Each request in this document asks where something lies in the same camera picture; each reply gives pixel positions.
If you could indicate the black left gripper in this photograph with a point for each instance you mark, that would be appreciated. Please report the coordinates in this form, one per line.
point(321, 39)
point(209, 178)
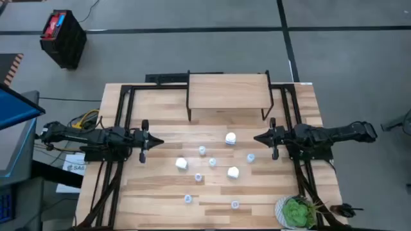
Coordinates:
point(141, 139)

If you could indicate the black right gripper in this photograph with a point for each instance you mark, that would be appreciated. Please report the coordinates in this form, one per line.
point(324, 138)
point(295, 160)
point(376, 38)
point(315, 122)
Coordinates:
point(277, 138)

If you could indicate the clear plastic pill bottle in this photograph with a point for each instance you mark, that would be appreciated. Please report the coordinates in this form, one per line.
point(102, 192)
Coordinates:
point(250, 157)
point(198, 177)
point(235, 204)
point(188, 199)

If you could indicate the white melatonin supplement bottle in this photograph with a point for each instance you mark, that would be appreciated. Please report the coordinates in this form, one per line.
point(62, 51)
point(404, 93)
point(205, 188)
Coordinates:
point(181, 163)
point(230, 138)
point(233, 172)

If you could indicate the translucent white plastic bottle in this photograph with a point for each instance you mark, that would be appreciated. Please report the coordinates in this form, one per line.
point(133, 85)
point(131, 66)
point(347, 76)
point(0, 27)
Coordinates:
point(212, 161)
point(202, 150)

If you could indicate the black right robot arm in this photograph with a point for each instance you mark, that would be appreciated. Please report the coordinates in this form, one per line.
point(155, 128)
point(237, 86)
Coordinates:
point(337, 133)

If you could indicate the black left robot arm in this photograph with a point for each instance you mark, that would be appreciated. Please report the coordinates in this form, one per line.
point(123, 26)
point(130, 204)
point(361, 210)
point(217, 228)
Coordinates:
point(80, 134)

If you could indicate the wooden shelf black metal legs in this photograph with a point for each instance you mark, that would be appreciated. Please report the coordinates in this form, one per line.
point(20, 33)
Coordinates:
point(229, 91)

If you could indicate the black power strip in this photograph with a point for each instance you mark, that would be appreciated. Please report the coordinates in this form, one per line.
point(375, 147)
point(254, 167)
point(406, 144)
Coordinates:
point(167, 78)

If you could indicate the green plant in bowl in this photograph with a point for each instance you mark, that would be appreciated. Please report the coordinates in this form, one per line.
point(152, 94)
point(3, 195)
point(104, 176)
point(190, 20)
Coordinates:
point(278, 211)

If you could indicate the white paper sign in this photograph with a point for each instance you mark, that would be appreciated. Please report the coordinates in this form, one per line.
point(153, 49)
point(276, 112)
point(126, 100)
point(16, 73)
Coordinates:
point(77, 167)

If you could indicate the green succulent plant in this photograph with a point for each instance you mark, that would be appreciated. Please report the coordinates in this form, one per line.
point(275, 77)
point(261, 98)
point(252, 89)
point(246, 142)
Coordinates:
point(297, 213)

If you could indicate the thin-leaved green air plant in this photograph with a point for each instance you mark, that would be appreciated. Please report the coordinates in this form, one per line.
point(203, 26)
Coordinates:
point(316, 207)

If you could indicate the black desk bar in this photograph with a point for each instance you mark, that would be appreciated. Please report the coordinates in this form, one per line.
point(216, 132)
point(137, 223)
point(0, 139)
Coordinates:
point(57, 174)

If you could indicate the black handheld device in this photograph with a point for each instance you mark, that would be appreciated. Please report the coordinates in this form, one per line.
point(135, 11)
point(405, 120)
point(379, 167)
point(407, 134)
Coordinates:
point(345, 210)

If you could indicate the black plastic crate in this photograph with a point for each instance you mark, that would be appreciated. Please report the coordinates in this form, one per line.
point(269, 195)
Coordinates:
point(69, 45)

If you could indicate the grey chair base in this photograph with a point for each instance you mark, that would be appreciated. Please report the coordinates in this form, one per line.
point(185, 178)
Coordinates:
point(396, 123)

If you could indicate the computer monitor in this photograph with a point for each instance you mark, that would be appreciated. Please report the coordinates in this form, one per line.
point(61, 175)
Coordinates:
point(16, 109)

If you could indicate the small blue item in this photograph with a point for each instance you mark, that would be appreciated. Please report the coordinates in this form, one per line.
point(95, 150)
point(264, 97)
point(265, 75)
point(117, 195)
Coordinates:
point(60, 20)

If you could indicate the red plastic case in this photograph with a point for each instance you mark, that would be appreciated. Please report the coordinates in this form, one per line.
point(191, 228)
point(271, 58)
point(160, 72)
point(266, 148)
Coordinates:
point(51, 26)

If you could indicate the computer keyboard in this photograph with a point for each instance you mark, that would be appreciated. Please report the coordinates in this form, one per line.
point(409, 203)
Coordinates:
point(5, 203)

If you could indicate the black metal table frame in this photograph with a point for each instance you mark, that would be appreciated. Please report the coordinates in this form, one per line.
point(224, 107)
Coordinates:
point(144, 87)

